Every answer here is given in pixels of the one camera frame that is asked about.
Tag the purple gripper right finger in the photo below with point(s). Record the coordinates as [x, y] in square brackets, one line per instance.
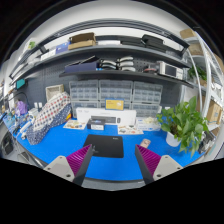
[154, 167]

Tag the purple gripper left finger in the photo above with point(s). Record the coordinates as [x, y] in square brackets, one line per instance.
[73, 167]

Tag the black mouse pad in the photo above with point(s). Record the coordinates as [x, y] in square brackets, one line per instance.
[106, 146]

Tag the left picture card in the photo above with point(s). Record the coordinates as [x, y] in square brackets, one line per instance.
[75, 125]

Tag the picture card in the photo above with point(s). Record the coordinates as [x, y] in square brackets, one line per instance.
[129, 130]
[75, 125]

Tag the right picture card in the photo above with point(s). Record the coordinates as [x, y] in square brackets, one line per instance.
[129, 130]

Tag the small black box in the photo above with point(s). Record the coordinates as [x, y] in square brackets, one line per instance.
[96, 124]

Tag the green potted plant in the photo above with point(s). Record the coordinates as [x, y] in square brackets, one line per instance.
[185, 123]

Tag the checkered patterned cloth cover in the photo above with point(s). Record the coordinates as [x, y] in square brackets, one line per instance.
[54, 113]

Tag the white long keyboard box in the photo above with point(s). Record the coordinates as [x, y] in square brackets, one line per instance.
[113, 117]

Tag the right grey drawer organizer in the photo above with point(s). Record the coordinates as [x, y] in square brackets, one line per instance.
[146, 99]

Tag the grey drawer organizer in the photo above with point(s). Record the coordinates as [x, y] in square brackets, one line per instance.
[83, 94]
[146, 99]
[117, 89]

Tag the yellow label card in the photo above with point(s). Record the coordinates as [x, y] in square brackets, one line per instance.
[114, 104]

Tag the left grey drawer organizer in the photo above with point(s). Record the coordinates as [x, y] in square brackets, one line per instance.
[83, 94]

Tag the white woven basket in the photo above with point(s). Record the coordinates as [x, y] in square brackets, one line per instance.
[53, 90]

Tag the purple bottle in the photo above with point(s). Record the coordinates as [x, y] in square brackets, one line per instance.
[21, 108]

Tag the middle grey drawer organizer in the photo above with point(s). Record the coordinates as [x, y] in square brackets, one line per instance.
[117, 89]

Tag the white instrument on shelf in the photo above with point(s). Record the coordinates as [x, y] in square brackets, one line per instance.
[170, 70]

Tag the dark blue flat box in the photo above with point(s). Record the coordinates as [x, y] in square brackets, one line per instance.
[89, 64]

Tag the cardboard box on shelf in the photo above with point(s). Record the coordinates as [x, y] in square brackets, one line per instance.
[82, 40]

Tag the black case top shelf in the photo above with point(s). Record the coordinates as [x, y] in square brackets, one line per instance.
[154, 42]

